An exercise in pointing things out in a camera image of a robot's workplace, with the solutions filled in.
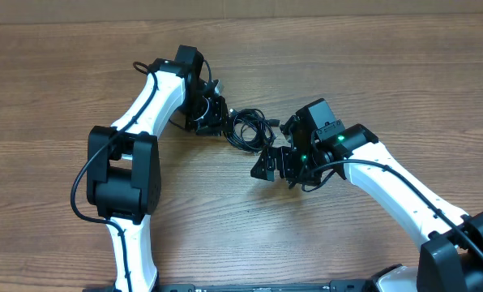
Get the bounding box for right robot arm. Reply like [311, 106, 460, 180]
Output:
[250, 99, 483, 292]

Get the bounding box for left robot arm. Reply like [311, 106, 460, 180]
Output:
[79, 45, 229, 291]

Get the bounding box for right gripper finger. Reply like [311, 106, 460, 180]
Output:
[250, 150, 276, 182]
[280, 119, 294, 136]

